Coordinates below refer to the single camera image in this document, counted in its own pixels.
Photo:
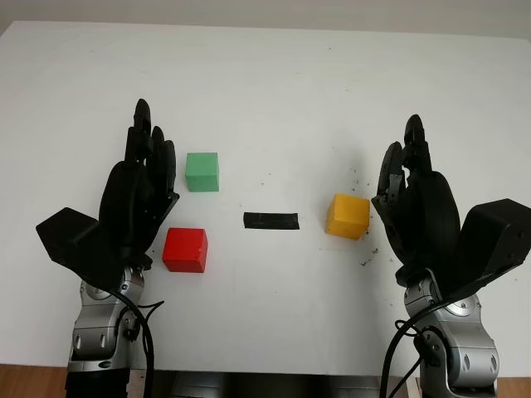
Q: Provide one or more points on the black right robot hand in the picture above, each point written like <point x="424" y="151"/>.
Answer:
<point x="427" y="215"/>

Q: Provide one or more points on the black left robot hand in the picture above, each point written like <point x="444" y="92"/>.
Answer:
<point x="132" y="199"/>

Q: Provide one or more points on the red wooden cube block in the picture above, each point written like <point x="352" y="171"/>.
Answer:
<point x="184" y="248"/>

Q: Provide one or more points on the green wooden cube block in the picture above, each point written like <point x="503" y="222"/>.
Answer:
<point x="202" y="172"/>

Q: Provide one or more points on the yellow wooden cube block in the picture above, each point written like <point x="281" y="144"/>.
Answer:
<point x="348" y="215"/>

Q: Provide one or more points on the black tape strip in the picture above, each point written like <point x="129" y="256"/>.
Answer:
<point x="271" y="221"/>

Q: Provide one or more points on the dark robot torso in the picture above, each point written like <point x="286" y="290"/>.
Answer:
<point x="274" y="385"/>

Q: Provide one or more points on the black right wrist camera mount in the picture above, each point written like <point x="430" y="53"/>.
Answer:
<point x="493" y="236"/>

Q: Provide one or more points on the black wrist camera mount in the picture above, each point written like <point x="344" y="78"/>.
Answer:
<point x="74" y="240"/>
<point x="493" y="236"/>

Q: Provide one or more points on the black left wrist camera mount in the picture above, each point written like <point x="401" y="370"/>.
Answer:
<point x="74" y="240"/>

